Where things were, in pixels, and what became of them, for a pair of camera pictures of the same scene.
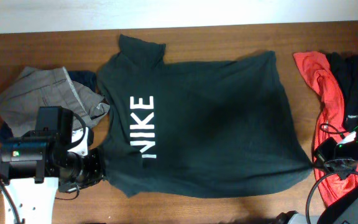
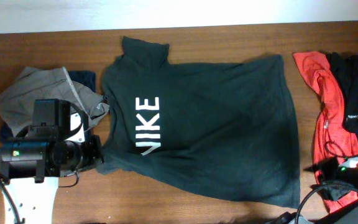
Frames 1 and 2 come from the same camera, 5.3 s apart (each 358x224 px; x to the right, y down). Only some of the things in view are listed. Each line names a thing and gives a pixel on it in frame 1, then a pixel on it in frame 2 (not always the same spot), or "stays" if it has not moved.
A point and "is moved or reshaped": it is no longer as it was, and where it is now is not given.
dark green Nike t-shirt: (196, 130) is moved or reshaped
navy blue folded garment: (87, 79) stays
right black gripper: (321, 154) -> (326, 166)
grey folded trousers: (35, 87) stays
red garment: (329, 123) stays
